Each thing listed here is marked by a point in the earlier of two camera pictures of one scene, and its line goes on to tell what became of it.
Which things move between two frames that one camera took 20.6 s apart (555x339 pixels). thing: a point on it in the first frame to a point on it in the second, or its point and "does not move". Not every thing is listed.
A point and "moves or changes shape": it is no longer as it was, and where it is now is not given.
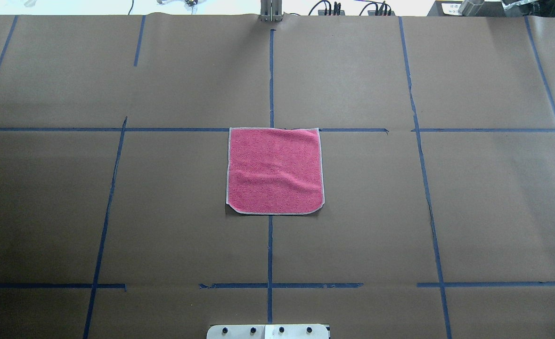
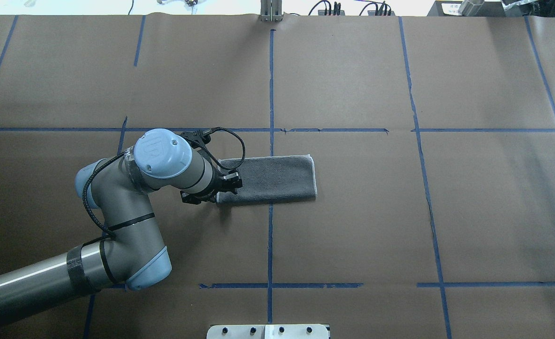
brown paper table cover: (140, 177) does not move
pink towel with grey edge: (274, 171) moves or changes shape
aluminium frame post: (271, 11) does not move
